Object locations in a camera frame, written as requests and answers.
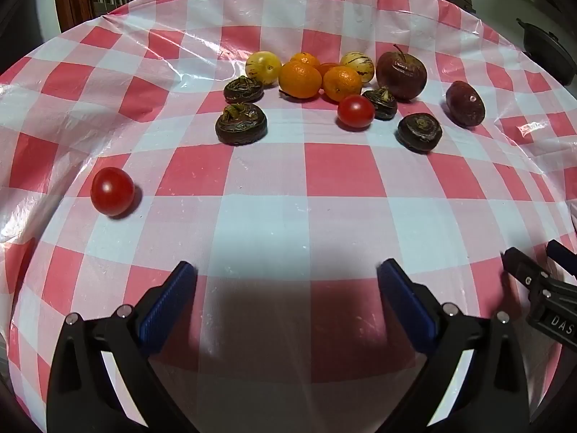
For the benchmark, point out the dark red apple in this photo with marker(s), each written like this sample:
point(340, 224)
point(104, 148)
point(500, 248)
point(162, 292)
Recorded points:
point(401, 76)

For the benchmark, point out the red checkered plastic tablecloth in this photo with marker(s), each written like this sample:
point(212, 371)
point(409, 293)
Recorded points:
point(288, 216)

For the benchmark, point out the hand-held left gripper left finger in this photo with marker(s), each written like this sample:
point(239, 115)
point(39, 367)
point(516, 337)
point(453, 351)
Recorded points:
point(167, 306)

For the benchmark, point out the red tomato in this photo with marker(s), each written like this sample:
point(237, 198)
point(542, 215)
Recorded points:
point(112, 191)
point(327, 68)
point(356, 111)

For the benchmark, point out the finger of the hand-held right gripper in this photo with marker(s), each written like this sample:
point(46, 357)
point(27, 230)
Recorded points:
point(520, 268)
point(563, 257)

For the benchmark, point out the yellow striped pepino melon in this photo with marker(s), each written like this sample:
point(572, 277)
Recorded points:
point(358, 65)
point(263, 68)

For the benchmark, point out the dark brown water chestnut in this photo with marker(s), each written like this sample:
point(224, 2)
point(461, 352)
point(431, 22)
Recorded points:
point(419, 133)
point(241, 124)
point(243, 91)
point(381, 103)

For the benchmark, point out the orange mandarin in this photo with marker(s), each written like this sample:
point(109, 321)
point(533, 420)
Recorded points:
point(342, 83)
point(300, 80)
point(305, 58)

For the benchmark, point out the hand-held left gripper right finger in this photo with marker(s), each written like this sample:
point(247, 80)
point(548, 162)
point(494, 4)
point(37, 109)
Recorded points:
point(408, 306)

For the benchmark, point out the dark purple passion fruit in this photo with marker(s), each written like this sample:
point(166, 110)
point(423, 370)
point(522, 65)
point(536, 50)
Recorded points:
point(465, 103)

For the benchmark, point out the black pot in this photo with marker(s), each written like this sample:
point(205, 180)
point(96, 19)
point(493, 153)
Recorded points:
point(547, 49)

